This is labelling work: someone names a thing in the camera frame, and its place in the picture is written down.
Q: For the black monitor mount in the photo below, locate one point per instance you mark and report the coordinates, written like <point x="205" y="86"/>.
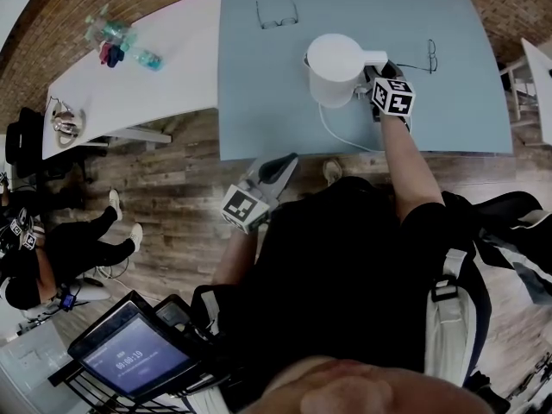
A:
<point x="172" y="313"/>

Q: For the person's beige shoe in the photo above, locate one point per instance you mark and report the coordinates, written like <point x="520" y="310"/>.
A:
<point x="332" y="171"/>

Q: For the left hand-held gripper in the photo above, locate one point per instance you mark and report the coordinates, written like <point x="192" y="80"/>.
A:
<point x="243" y="209"/>

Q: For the person's left forearm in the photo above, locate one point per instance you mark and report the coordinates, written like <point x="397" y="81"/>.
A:
<point x="235" y="257"/>

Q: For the clear green plastic bottle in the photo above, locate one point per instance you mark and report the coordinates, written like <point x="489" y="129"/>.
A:
<point x="113" y="30"/>

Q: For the person's head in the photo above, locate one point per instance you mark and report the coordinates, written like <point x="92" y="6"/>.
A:
<point x="353" y="388"/>

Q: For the black and white jacket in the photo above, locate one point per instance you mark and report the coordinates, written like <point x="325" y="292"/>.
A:
<point x="530" y="270"/>

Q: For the white electric kettle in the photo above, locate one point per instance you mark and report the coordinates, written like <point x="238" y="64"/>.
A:
<point x="334" y="71"/>

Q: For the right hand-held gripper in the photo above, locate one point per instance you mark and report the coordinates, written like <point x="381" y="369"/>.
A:
<point x="394" y="97"/>

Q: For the person's torso in black shirt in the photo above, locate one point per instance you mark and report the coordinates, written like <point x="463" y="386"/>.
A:
<point x="336" y="265"/>

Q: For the white office chair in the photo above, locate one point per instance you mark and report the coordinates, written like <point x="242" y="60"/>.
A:
<point x="92" y="292"/>

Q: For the black framed eyeglasses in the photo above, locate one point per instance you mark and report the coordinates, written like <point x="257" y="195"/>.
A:
<point x="286" y="21"/>
<point x="433" y="63"/>

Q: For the pink and navy cloth bundle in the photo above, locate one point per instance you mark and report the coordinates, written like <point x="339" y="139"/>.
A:
<point x="111" y="56"/>

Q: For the black office chair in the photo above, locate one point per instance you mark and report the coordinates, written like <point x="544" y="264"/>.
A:
<point x="509" y="205"/>
<point x="26" y="145"/>

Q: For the silver metal teapot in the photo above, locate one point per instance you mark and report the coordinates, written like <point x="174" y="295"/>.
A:
<point x="64" y="121"/>

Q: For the clear bottle with blue liquid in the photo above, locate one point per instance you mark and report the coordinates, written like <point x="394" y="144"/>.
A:
<point x="150" y="60"/>

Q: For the person's right forearm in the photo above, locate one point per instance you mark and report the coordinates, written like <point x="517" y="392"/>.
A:
<point x="405" y="166"/>

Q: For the white table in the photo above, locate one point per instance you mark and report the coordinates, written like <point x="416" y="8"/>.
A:
<point x="151" y="97"/>
<point x="541" y="89"/>

